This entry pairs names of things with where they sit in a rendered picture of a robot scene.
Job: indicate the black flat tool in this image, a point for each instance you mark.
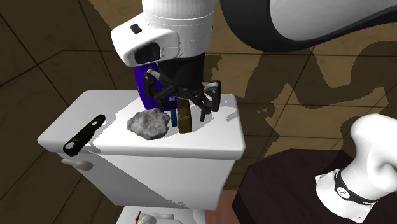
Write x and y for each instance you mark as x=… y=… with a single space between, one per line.
x=83 y=136

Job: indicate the blue container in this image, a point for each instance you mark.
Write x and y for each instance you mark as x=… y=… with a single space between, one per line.
x=138 y=83

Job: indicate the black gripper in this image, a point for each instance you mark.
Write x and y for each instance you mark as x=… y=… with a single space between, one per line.
x=183 y=71

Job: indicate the grey rock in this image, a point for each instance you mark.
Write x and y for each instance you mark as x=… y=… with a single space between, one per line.
x=148 y=124

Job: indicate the white toilet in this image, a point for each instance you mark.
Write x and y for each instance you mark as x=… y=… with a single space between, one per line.
x=173 y=161

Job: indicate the blue lighter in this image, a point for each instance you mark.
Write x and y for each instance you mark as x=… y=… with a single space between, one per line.
x=173 y=118

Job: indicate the brown block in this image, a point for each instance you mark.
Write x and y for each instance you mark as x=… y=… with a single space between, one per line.
x=184 y=121

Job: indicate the dark brown robot stand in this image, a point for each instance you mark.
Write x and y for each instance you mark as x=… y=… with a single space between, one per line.
x=279 y=186

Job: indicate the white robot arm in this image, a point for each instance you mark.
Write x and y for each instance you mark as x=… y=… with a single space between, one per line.
x=180 y=24

